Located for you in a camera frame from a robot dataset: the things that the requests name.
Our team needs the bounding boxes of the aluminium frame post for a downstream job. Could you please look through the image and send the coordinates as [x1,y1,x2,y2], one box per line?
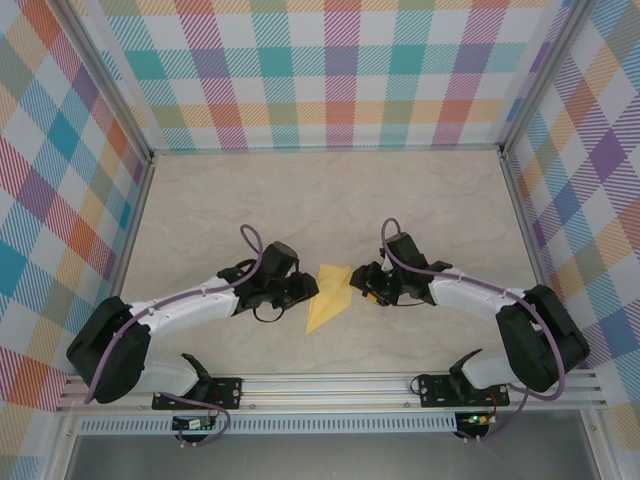
[499,0,591,156]
[54,0,154,161]

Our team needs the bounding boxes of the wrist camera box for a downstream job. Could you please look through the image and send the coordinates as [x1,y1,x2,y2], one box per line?
[260,241,301,276]
[382,232,429,270]

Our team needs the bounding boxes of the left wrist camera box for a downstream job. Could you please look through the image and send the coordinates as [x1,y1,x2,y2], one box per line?
[260,241,301,276]

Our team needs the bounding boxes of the slotted grey cable duct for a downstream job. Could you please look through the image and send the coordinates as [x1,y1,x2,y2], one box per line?
[77,412,459,435]

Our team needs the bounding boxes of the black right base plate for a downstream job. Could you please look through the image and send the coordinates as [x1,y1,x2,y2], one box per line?
[418,373,511,409]

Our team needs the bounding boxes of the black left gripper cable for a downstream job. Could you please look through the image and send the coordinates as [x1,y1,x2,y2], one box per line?
[252,303,287,324]

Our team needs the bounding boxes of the aluminium side rail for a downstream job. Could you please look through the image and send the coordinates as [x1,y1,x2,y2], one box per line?
[499,149,571,369]
[87,149,157,376]

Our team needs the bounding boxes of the wide aluminium frame rail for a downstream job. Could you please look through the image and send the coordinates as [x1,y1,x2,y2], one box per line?
[55,368,609,414]

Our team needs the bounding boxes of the grey metal panel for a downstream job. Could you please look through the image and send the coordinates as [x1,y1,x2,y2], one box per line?
[64,432,601,480]

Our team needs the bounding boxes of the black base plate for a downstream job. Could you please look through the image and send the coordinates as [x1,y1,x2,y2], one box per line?
[151,377,245,411]
[418,373,511,409]

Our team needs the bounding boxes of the small green circuit board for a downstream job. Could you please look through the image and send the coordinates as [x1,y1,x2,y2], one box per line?
[172,416,217,431]

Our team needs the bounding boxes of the yellow paper sheet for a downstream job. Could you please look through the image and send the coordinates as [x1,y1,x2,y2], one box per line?
[304,263,354,335]

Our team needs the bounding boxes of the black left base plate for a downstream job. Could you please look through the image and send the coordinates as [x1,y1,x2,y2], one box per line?
[151,377,245,411]

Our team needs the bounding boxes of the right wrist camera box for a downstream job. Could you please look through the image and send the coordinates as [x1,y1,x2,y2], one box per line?
[382,232,429,270]

